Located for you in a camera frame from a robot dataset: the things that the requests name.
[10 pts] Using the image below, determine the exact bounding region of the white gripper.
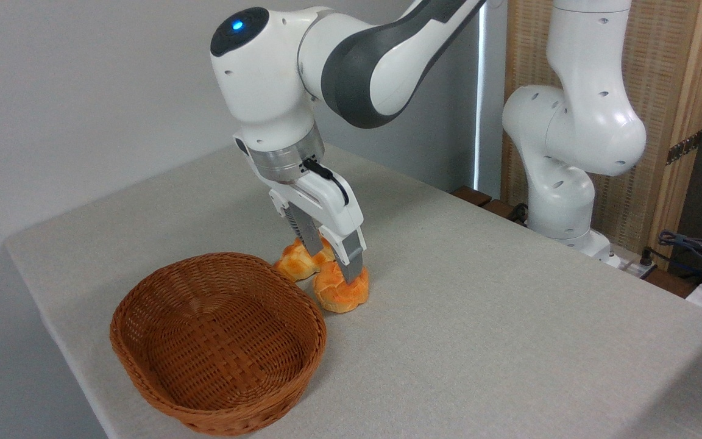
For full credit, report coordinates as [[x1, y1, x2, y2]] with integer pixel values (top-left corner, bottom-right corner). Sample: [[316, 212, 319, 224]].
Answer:
[[233, 134, 367, 285]]

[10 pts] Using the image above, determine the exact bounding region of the round knotted bread roll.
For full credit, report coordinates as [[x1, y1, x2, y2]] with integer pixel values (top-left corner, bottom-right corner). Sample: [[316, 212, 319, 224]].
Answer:
[[313, 262, 370, 314]]

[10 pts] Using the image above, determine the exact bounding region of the long braided bread loaf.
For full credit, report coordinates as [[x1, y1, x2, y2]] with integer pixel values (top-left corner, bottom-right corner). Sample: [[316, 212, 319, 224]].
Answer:
[[274, 237, 337, 282]]

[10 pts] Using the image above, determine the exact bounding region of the brown wicker basket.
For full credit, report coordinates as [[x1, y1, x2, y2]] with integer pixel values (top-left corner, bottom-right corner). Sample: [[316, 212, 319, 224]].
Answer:
[[110, 252, 328, 437]]

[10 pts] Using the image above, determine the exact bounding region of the grey table cloth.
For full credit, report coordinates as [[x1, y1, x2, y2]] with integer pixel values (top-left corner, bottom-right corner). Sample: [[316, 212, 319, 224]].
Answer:
[[4, 131, 702, 439]]

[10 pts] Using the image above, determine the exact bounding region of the white power strip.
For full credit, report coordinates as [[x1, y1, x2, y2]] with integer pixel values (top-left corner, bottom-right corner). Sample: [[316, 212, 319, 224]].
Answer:
[[606, 251, 658, 279]]

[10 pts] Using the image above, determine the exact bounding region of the metal screen hinge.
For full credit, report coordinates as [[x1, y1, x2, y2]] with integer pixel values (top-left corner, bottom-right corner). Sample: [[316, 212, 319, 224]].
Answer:
[[666, 129, 702, 166]]

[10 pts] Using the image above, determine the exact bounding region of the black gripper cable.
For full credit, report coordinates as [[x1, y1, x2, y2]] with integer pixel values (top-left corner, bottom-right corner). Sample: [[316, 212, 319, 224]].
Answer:
[[303, 158, 351, 207]]

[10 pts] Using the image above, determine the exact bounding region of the bundle of dark cables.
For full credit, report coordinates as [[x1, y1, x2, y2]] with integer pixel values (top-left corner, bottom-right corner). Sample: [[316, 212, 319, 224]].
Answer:
[[658, 230, 702, 282]]

